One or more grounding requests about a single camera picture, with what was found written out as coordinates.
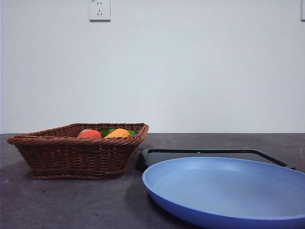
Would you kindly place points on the blue round plate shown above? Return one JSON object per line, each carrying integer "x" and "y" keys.
{"x": 226, "y": 190}

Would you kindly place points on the yellow corn cob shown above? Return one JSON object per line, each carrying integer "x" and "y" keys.
{"x": 118, "y": 133}

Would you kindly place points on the brown wicker basket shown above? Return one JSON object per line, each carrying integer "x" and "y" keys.
{"x": 71, "y": 159}

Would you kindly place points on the red tomato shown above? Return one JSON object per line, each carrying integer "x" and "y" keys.
{"x": 89, "y": 134}

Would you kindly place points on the black rectangular tray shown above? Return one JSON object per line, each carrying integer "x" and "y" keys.
{"x": 152, "y": 159}

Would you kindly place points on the green bell pepper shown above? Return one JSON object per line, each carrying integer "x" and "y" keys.
{"x": 106, "y": 131}

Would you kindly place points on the white wall socket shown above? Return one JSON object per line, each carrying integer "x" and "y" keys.
{"x": 100, "y": 12}

